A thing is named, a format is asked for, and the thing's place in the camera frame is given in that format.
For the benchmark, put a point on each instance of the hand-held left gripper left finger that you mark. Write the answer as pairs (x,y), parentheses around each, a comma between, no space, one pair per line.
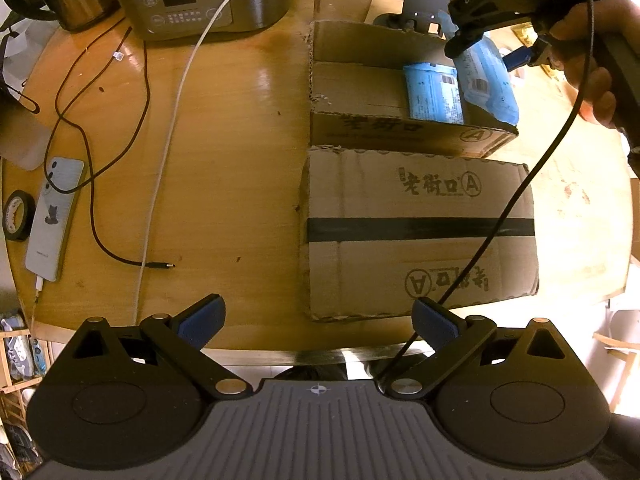
(202,320)

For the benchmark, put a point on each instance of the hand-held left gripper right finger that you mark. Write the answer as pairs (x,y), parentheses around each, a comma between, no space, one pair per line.
(434,324)

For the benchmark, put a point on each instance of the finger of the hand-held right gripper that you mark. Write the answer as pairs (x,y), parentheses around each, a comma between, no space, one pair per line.
(462,40)
(517,60)

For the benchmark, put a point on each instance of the blue tissue packet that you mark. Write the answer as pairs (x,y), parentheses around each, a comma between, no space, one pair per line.
(432,95)
(492,80)

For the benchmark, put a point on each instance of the wooden desktop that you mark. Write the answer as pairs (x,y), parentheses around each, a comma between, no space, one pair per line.
(230,160)

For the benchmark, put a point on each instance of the person's right hand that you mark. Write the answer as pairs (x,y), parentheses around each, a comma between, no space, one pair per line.
(600,15)

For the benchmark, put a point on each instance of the taped closed cardboard box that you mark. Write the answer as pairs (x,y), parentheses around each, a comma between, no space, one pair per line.
(415,260)

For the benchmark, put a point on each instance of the grey smartphone with cat sticker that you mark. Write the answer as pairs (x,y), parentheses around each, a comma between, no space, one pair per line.
(52,230)

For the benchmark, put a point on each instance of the wooden shoe rack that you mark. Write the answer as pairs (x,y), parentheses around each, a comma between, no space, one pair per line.
(15,360)

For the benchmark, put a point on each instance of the black tape roll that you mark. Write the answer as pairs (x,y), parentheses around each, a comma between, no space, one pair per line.
(9,220)

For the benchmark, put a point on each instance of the silver rice cooker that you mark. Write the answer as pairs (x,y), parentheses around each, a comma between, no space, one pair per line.
(200,0)

